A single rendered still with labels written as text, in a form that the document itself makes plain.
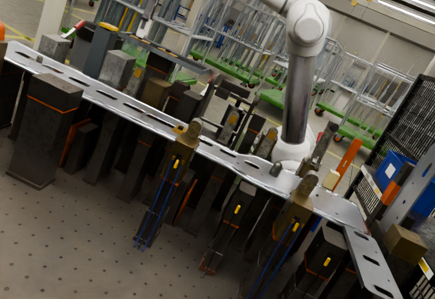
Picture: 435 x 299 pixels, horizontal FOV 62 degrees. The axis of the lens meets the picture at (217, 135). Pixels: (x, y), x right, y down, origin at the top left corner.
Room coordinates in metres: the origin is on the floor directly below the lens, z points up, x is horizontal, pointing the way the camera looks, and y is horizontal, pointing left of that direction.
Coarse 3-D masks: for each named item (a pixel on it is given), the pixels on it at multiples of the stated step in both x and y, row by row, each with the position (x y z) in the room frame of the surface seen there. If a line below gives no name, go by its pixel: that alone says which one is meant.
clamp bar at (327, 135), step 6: (330, 126) 1.24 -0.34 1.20; (336, 126) 1.24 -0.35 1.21; (324, 132) 1.26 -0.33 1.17; (330, 132) 1.27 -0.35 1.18; (324, 138) 1.27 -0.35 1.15; (330, 138) 1.26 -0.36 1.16; (318, 144) 1.25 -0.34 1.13; (324, 144) 1.26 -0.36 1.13; (318, 150) 1.26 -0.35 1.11; (324, 150) 1.25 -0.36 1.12; (312, 156) 1.25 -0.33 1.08; (318, 156) 1.26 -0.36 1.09; (318, 162) 1.24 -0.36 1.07
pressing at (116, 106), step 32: (32, 64) 1.11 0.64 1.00; (64, 64) 1.24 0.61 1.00; (96, 96) 1.09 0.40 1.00; (128, 96) 1.22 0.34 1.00; (160, 128) 1.07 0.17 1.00; (224, 160) 1.05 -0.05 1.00; (256, 160) 1.18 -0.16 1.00; (288, 192) 1.03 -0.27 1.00; (320, 192) 1.16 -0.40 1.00; (352, 224) 1.01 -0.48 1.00
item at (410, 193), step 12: (432, 144) 1.14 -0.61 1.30; (432, 156) 1.10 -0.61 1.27; (420, 168) 1.12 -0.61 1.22; (432, 168) 1.06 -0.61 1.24; (408, 180) 1.14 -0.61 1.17; (420, 180) 1.08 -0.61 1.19; (408, 192) 1.10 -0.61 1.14; (420, 192) 1.03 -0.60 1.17; (396, 204) 1.12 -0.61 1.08; (408, 204) 1.06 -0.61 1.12; (384, 216) 1.14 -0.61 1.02; (396, 216) 1.08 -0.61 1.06
